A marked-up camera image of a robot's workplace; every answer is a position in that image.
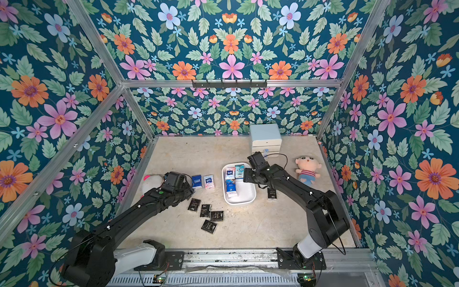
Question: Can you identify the white plastic storage box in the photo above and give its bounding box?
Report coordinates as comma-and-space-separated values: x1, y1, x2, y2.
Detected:
222, 162, 257, 206

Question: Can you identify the pink bald baby doll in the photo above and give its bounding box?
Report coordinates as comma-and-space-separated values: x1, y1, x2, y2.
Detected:
295, 156, 322, 187

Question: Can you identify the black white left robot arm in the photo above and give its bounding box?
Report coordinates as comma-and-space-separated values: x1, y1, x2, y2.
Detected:
60, 172, 194, 287

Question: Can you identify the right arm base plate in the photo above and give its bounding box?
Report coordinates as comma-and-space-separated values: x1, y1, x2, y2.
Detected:
276, 248, 326, 270

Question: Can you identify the pale blue mini drawer chest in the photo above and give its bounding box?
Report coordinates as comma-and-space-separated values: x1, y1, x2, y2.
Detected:
250, 124, 282, 155

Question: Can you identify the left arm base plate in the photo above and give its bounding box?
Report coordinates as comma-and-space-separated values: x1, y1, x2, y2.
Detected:
134, 251, 185, 271

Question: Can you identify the pink white striped plush toy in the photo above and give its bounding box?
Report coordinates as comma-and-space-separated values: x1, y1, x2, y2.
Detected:
141, 175, 164, 195

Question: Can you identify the black Face tissue pack right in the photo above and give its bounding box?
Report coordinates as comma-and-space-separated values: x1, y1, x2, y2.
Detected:
210, 210, 224, 222

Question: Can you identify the pink floral Tempo tissue pack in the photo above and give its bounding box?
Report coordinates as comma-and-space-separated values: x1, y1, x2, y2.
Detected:
203, 175, 215, 190

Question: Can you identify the blue floral tissue pack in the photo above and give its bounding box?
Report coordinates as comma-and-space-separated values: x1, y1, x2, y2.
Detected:
225, 179, 238, 198

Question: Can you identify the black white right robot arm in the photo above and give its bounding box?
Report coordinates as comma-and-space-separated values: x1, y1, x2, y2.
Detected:
243, 152, 351, 265

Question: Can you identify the black wall hook rail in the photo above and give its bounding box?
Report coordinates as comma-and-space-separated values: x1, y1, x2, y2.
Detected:
191, 80, 268, 89

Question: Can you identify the dark blue Tempo tissue pack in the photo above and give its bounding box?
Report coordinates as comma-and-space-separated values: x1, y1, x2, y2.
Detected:
192, 175, 203, 189

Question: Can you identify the black Face tissue pack far-right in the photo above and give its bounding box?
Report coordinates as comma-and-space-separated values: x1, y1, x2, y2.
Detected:
267, 188, 277, 200

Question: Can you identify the teal cartoon tissue pack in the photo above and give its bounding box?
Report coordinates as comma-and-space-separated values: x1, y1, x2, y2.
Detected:
235, 165, 245, 179

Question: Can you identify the black Face tissue pack bottom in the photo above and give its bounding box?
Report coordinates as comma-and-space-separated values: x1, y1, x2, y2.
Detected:
201, 220, 218, 234

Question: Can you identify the black Face tissue pack middle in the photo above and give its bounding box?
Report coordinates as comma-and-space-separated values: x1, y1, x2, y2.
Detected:
200, 204, 211, 218

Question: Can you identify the white ventilation grille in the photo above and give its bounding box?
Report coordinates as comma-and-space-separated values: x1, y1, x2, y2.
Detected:
108, 273, 300, 287

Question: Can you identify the black Face tissue pack upper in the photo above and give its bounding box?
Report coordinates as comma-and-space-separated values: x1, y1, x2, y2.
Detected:
188, 198, 202, 212

